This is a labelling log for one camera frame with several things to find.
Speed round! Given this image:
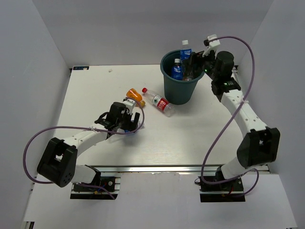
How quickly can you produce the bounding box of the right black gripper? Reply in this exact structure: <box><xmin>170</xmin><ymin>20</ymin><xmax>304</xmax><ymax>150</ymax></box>
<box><xmin>182</xmin><ymin>47</ymin><xmax>219</xmax><ymax>81</ymax></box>

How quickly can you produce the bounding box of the blue label bottle front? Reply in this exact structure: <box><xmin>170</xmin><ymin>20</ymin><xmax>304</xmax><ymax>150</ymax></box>
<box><xmin>171</xmin><ymin>58</ymin><xmax>183</xmax><ymax>80</ymax></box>

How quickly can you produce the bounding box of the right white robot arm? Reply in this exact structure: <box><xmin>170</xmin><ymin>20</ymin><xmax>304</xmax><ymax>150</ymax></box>
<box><xmin>183</xmin><ymin>51</ymin><xmax>280</xmax><ymax>190</ymax></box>

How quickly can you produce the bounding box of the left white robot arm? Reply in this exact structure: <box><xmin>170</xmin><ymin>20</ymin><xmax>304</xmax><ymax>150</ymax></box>
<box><xmin>37</xmin><ymin>98</ymin><xmax>144</xmax><ymax>190</ymax></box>

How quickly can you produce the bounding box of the dark green plastic bin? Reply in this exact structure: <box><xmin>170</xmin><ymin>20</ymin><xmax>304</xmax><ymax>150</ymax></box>
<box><xmin>160</xmin><ymin>50</ymin><xmax>204</xmax><ymax>105</ymax></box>

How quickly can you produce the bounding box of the orange juice bottle upper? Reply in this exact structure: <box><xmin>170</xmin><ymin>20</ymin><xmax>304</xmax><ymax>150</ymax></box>
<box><xmin>126</xmin><ymin>88</ymin><xmax>145</xmax><ymax>108</ymax></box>

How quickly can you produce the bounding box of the red label water bottle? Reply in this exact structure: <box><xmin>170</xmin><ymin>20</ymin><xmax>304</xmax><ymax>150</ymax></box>
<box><xmin>142</xmin><ymin>88</ymin><xmax>175</xmax><ymax>117</ymax></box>

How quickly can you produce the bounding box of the left black logo sticker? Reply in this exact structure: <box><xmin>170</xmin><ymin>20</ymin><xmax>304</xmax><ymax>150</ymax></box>
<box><xmin>72</xmin><ymin>66</ymin><xmax>89</xmax><ymax>71</ymax></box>

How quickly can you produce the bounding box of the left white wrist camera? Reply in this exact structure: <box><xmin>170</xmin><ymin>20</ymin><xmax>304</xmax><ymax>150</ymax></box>
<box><xmin>122</xmin><ymin>97</ymin><xmax>136</xmax><ymax>115</ymax></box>

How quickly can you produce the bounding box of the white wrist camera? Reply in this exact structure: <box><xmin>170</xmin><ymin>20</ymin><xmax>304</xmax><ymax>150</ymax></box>
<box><xmin>122</xmin><ymin>97</ymin><xmax>136</xmax><ymax>115</ymax></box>
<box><xmin>202</xmin><ymin>34</ymin><xmax>220</xmax><ymax>57</ymax></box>

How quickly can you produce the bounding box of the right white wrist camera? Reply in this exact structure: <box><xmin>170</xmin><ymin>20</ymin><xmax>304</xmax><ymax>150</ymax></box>
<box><xmin>202</xmin><ymin>34</ymin><xmax>220</xmax><ymax>57</ymax></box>

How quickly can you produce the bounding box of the aluminium table frame rail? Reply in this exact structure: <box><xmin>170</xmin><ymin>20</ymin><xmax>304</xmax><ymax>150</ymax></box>
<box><xmin>92</xmin><ymin>165</ymin><xmax>270</xmax><ymax>173</ymax></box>

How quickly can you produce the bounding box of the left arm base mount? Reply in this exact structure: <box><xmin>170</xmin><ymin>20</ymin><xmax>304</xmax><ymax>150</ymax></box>
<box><xmin>70</xmin><ymin>172</ymin><xmax>121</xmax><ymax>200</ymax></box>

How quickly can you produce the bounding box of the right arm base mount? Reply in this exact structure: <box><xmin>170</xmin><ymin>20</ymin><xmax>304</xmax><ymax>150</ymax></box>
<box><xmin>194</xmin><ymin>177</ymin><xmax>245</xmax><ymax>203</ymax></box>

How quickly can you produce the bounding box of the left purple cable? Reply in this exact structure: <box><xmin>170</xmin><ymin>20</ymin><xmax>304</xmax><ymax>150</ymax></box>
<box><xmin>23</xmin><ymin>97</ymin><xmax>145</xmax><ymax>200</ymax></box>

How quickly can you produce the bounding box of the purple cable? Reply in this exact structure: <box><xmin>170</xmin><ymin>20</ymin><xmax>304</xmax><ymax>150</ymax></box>
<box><xmin>200</xmin><ymin>36</ymin><xmax>260</xmax><ymax>198</ymax></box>
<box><xmin>23</xmin><ymin>97</ymin><xmax>145</xmax><ymax>200</ymax></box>

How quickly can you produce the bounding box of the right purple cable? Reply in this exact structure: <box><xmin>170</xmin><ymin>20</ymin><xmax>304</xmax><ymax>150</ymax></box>
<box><xmin>200</xmin><ymin>36</ymin><xmax>260</xmax><ymax>198</ymax></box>

